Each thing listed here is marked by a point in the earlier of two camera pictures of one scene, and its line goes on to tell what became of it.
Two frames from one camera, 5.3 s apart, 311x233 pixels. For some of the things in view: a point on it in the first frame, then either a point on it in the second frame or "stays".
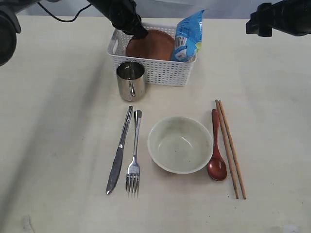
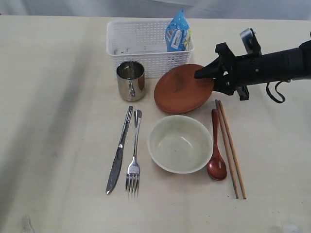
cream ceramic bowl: [179, 144] stays
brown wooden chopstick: [225, 137] stays
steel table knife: [115, 170] stays
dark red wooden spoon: [216, 168] stays
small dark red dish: [156, 44] to [177, 89]
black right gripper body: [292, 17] to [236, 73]
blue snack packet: [188, 38] to [176, 33]
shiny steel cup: [130, 77] stays
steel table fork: [133, 172] stays
